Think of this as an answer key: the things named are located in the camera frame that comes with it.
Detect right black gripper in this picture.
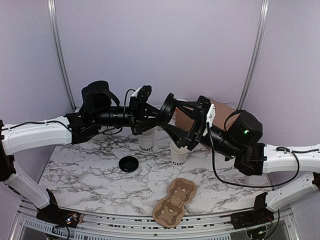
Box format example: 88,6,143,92
160,100,242,160

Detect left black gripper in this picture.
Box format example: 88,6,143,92
93,96,170,136

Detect brown paper bag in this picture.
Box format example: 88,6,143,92
175,98,236,132

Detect stack of white paper cups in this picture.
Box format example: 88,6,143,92
138,128,156,153

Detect single white paper cup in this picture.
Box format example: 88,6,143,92
169,141,189,166

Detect black plastic cup lid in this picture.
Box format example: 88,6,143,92
118,156,139,173

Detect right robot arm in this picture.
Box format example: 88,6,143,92
158,93,320,229

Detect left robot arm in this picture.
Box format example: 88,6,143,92
0,80,159,228

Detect brown cardboard cup carrier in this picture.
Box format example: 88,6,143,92
152,178,197,228

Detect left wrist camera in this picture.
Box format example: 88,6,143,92
130,85,152,103

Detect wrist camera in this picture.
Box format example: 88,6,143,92
130,85,152,103
202,103,216,137

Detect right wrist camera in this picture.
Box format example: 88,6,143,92
202,103,216,137

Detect left aluminium frame post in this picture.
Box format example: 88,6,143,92
47,0,76,111

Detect aluminium frame post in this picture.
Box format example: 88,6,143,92
237,0,270,110
47,0,76,111

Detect right aluminium frame post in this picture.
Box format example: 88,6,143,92
237,0,270,110

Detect aluminium front rail base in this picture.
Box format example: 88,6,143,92
8,199,302,240

